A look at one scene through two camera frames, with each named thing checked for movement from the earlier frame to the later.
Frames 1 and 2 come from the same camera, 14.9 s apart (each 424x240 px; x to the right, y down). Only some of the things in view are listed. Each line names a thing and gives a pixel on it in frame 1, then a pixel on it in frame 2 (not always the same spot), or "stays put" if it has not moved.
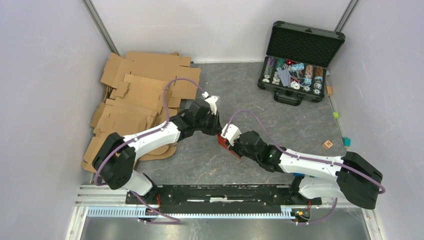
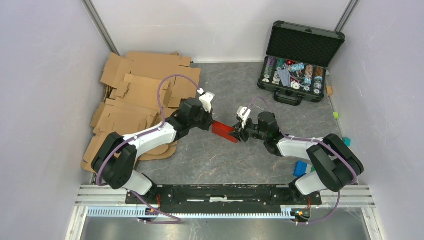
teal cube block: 346,141 stays put
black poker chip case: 295,65 stays put
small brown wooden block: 329,90 stays put
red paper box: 222,142 → 223,130
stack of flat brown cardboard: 143,90 stays put
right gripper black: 235,146 → 239,132
